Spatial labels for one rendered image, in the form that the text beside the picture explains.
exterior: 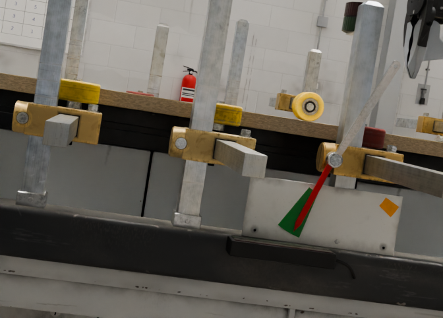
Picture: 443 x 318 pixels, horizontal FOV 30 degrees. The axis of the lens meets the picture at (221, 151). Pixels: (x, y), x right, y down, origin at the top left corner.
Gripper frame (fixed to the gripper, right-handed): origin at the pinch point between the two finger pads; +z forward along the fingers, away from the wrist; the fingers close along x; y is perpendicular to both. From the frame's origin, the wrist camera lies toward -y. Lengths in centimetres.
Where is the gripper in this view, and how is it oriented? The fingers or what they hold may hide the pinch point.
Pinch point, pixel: (409, 69)
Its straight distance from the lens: 134.3
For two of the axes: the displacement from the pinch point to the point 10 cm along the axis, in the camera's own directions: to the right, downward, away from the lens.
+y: 9.8, 1.5, 1.4
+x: -1.3, -0.7, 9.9
